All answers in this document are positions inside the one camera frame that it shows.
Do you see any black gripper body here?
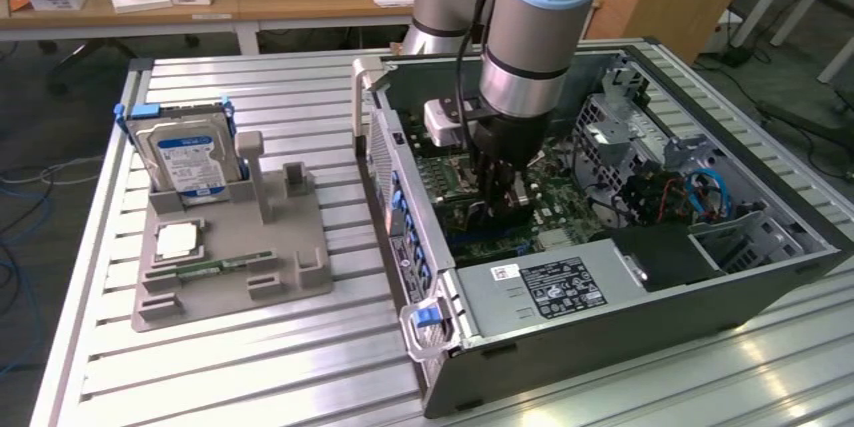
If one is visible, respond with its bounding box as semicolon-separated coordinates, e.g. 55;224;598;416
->
466;111;554;173

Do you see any CPU socket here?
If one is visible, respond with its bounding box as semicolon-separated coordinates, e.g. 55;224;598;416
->
452;152;483;191

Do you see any green motherboard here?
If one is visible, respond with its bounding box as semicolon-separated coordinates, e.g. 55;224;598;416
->
399;111;615;268

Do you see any silver chipset heat sink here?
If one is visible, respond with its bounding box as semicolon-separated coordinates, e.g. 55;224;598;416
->
535;230;576;251

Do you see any metal disk bay cage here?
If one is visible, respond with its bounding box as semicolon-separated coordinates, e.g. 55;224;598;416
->
574;52;710;186

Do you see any grey power supply with label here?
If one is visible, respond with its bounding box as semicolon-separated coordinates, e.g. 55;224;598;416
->
438;239;652;339

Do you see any blue case release latch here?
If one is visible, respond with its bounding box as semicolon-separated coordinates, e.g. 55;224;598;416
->
411;307;447;332

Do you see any black open PC case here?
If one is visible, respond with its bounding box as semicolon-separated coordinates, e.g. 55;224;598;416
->
351;35;854;421

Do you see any grey plastic parts rack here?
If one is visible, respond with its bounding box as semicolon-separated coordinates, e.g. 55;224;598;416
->
131;129;335;333

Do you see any black power adapter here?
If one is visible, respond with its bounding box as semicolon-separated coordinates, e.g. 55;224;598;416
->
719;46;754;68

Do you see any green RAM stick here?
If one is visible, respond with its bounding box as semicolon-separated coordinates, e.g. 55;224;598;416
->
147;252;276;281

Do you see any hard disk with blue carrier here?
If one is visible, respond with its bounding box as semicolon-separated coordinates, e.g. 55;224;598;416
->
113;95;243;206

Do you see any black floor stand base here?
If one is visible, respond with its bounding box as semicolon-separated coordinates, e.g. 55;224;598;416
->
756;101;854;148

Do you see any silver CPU chip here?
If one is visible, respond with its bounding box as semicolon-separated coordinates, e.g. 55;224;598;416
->
153;224;201;261

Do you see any black chair base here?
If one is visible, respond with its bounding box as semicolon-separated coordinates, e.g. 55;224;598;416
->
39;36;135;96

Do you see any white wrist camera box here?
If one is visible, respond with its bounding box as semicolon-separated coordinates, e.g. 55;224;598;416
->
424;99;482;147

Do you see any black camera cable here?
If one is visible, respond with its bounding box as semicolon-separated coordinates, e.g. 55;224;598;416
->
455;0;499;123

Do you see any blue data wire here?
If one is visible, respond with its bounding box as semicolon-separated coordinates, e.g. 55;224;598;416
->
686;169;735;222

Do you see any wooden desk white frame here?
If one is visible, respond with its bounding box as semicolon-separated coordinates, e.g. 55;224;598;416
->
0;0;428;56

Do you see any white table frame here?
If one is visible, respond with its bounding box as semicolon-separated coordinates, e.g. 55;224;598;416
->
730;0;854;83

